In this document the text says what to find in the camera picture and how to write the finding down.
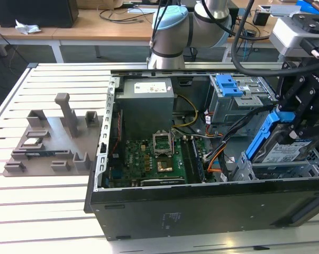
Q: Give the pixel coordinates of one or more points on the blue plastic bay clip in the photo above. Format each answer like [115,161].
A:
[229,87]

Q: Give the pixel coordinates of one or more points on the black PC case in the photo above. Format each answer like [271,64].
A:
[201,211]

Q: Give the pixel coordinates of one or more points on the CPU socket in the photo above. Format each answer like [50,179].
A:
[164,165]

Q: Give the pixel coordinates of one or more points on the black power adapter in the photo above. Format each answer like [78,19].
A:
[251,34]

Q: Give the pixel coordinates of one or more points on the black computer tower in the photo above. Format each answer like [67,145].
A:
[43,13]

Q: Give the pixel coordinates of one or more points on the blue box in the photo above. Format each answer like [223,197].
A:
[303,4]

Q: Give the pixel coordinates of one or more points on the silver disk bay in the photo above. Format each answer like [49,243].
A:
[281,166]

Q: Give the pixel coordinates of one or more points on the green motherboard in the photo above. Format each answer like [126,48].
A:
[138,158]

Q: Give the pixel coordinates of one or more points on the crumpled white plastic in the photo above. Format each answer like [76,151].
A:
[27,27]

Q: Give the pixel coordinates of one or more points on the long wooden desk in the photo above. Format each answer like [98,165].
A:
[109,29]

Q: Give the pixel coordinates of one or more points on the loose RAM stick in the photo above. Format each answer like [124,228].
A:
[38,153]

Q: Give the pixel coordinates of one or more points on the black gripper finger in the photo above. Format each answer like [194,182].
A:
[289,92]
[304,119]

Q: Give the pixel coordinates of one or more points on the silver drive cage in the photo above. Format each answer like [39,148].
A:
[228,108]

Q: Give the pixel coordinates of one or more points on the hard disk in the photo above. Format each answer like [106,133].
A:
[283,153]

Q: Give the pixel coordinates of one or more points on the black RAM slot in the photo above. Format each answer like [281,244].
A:
[191,161]
[185,158]

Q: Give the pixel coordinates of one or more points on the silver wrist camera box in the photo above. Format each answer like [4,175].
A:
[283,37]

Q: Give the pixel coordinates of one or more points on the silver CPU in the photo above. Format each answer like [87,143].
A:
[32,142]

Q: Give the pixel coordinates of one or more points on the grey parts rack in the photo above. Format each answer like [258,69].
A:
[56,144]

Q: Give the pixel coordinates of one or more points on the silver power supply unit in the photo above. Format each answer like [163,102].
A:
[143,113]

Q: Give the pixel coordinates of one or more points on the small white box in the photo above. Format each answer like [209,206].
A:
[265,7]

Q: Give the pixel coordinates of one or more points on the installed RAM stick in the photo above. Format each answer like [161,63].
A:
[199,164]

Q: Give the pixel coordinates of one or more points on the black box unit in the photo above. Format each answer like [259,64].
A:
[235,13]

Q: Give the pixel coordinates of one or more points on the grey flat box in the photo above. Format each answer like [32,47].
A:
[283,10]

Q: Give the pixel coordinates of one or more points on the short wooden desk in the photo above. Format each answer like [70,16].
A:
[5,33]

